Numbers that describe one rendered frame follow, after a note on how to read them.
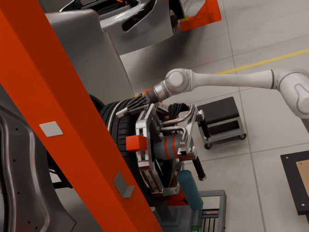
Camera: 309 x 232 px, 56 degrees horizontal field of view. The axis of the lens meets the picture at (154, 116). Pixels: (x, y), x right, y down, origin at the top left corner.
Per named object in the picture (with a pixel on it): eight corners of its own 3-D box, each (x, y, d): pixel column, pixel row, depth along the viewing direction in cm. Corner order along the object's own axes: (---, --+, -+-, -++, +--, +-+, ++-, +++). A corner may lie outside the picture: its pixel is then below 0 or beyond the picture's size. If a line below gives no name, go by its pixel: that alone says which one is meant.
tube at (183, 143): (158, 131, 164) (152, 116, 159) (191, 126, 156) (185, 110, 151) (151, 152, 150) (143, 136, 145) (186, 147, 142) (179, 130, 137)
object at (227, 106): (205, 151, 290) (195, 124, 274) (203, 131, 321) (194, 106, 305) (248, 141, 280) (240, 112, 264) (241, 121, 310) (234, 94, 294)
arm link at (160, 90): (167, 90, 157) (157, 95, 157) (160, 78, 151) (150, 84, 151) (172, 100, 150) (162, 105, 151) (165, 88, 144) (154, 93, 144)
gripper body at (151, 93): (161, 103, 150) (145, 112, 151) (157, 94, 157) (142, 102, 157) (156, 94, 145) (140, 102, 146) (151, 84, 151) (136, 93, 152)
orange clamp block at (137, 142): (134, 138, 150) (125, 136, 142) (147, 136, 147) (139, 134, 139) (134, 152, 149) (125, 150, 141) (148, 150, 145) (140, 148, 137)
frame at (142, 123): (179, 153, 207) (152, 88, 182) (188, 152, 205) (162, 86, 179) (163, 216, 164) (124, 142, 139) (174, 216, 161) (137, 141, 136)
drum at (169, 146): (163, 150, 182) (156, 132, 175) (196, 145, 173) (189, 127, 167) (158, 165, 171) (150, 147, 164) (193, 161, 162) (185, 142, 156)
